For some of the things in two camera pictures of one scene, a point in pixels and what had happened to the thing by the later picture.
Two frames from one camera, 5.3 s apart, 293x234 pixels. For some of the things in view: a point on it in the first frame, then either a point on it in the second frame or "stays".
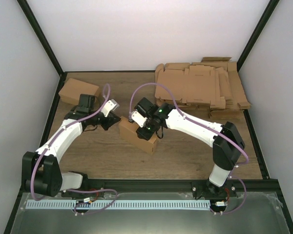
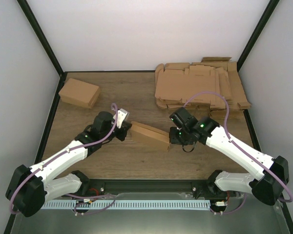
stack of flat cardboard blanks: [211, 88] stays
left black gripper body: [104, 125] → [121, 137]
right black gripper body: [148, 134] → [180, 138]
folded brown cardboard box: [72, 89] stays
